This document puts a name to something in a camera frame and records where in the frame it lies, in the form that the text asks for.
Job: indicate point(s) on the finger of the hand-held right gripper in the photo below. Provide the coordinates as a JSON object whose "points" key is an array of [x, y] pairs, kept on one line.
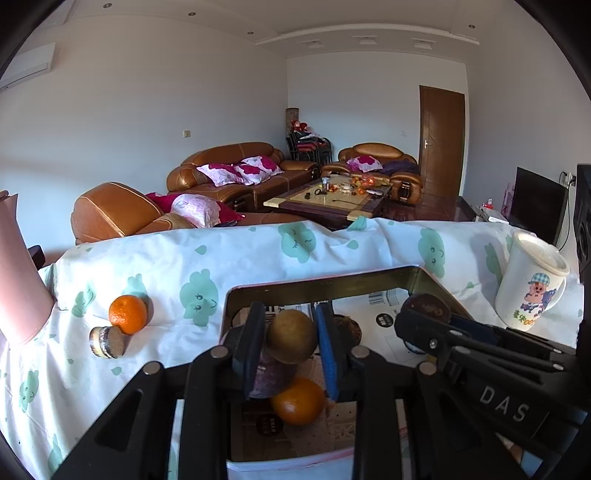
{"points": [[425, 334], [468, 324]]}

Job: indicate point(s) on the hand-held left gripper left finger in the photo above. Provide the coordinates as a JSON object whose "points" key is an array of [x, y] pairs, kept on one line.
{"points": [[254, 353]]}

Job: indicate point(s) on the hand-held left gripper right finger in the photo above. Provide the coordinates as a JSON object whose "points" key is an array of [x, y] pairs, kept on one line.
{"points": [[328, 353]]}

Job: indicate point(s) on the purple passion fruit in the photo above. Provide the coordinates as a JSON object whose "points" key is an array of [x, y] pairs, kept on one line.
{"points": [[272, 379]]}

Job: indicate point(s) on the round light brown fruit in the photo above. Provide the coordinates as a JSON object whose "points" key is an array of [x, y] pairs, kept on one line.
{"points": [[291, 334]]}

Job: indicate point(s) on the orange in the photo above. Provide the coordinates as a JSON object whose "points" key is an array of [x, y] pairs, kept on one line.
{"points": [[128, 314], [298, 401]]}

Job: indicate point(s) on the cardboard box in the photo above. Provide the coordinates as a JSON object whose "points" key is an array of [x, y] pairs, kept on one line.
{"points": [[323, 288]]}

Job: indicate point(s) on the white cartoon mug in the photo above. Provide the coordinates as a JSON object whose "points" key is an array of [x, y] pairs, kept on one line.
{"points": [[521, 295]]}

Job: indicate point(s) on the white mug lid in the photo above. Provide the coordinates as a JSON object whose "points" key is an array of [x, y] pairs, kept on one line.
{"points": [[540, 254]]}

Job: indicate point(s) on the dark wooden television stand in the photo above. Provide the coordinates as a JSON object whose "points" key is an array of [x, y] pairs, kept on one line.
{"points": [[475, 210]]}

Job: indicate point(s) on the pink standing card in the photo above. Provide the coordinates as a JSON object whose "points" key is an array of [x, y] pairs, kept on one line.
{"points": [[509, 201]]}

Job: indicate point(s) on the black television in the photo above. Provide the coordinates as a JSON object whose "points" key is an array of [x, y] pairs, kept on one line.
{"points": [[538, 203]]}

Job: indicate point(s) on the wooden coffee table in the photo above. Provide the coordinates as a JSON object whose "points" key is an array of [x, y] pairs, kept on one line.
{"points": [[318, 207]]}

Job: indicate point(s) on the small jar with cork lid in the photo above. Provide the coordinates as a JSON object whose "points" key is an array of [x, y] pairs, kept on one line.
{"points": [[107, 342]]}

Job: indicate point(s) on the pale pink floral cushion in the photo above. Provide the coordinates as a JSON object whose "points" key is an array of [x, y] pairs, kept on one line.
{"points": [[196, 210]]}

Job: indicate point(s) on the pile of oranges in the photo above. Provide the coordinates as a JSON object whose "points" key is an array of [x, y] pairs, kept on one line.
{"points": [[365, 181]]}

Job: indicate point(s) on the purple blanket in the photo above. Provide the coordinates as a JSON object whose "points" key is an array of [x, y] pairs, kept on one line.
{"points": [[399, 166]]}

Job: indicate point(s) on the brown leather sofa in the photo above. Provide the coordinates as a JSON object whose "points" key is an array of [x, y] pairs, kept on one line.
{"points": [[268, 182]]}

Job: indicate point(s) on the brown wooden door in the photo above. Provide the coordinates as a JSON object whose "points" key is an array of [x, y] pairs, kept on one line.
{"points": [[441, 143]]}

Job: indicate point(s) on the brown leather armchair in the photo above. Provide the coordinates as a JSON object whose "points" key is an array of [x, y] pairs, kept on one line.
{"points": [[378, 150], [115, 207]]}

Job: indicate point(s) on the stack of dark chairs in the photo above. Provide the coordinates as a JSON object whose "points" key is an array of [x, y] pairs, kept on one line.
{"points": [[310, 150]]}

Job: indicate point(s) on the tall floor vase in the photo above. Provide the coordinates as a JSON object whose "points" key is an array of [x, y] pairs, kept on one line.
{"points": [[292, 120]]}

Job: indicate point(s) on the small dark object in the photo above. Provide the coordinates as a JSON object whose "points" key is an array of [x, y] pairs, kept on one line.
{"points": [[36, 257]]}

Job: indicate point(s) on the pink kettle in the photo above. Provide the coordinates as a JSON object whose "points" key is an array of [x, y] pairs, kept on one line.
{"points": [[18, 277]]}

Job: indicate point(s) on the white air conditioner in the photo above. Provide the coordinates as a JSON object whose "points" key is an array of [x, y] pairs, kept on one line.
{"points": [[27, 67]]}

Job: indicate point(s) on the wall socket with plug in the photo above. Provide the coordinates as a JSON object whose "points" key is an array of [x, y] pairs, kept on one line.
{"points": [[568, 178]]}

